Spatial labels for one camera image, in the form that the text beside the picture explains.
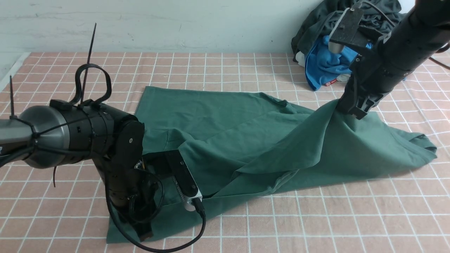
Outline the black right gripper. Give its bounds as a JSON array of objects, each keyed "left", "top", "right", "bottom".
[{"left": 336, "top": 76, "right": 384, "bottom": 120}]

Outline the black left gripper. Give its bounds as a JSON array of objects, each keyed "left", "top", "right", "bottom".
[{"left": 105, "top": 169, "right": 164, "bottom": 242}]

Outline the green long-sleeved shirt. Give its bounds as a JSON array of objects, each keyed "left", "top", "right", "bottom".
[{"left": 106, "top": 86, "right": 437, "bottom": 244}]

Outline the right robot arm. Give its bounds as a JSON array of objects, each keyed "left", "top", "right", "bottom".
[{"left": 328, "top": 0, "right": 450, "bottom": 119}]

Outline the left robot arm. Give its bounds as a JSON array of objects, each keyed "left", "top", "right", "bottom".
[{"left": 0, "top": 100, "right": 158, "bottom": 242}]

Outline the blue crumpled garment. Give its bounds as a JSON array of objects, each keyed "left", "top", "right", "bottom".
[{"left": 305, "top": 35, "right": 357, "bottom": 91}]

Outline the dark grey crumpled garment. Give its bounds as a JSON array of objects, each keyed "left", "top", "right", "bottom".
[{"left": 291, "top": 0, "right": 405, "bottom": 55}]

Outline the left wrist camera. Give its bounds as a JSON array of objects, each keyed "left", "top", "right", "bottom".
[{"left": 142, "top": 150, "right": 205, "bottom": 215}]

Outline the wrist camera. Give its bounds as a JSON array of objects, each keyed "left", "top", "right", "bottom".
[
  {"left": 142, "top": 150, "right": 205, "bottom": 215},
  {"left": 328, "top": 7, "right": 383, "bottom": 56}
]

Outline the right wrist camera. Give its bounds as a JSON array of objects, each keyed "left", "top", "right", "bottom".
[{"left": 328, "top": 7, "right": 383, "bottom": 56}]

